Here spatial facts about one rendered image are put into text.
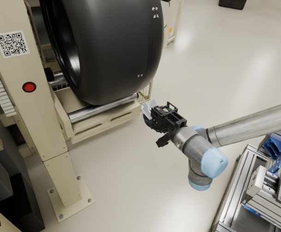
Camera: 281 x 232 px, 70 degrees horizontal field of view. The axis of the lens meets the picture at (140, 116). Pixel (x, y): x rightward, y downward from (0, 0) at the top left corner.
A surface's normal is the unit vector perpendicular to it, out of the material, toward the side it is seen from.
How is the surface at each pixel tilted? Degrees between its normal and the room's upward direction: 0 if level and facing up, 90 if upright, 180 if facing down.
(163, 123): 83
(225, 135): 58
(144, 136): 0
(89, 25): 70
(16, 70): 90
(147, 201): 0
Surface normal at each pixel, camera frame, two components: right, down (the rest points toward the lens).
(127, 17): 0.52, 0.20
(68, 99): 0.08, -0.70
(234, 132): -0.50, 0.06
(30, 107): 0.55, 0.62
